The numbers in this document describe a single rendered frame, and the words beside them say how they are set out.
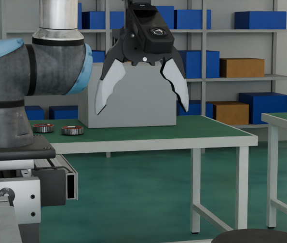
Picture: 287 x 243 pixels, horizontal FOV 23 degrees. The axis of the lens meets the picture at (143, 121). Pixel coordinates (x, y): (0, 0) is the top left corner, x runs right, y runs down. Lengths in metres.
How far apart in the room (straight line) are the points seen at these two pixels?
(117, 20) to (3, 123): 5.55
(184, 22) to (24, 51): 5.70
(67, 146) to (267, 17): 4.48
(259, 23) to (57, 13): 6.00
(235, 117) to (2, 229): 6.87
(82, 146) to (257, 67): 4.35
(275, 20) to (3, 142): 6.19
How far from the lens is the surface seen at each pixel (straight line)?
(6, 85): 1.53
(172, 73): 1.13
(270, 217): 4.66
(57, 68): 1.55
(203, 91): 7.25
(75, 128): 3.66
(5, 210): 0.70
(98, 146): 3.39
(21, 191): 1.42
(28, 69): 1.54
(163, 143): 3.46
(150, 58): 1.11
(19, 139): 1.54
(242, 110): 7.49
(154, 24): 1.07
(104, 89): 1.10
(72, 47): 1.56
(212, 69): 7.31
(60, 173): 1.69
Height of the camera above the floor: 1.29
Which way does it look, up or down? 8 degrees down
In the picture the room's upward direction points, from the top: straight up
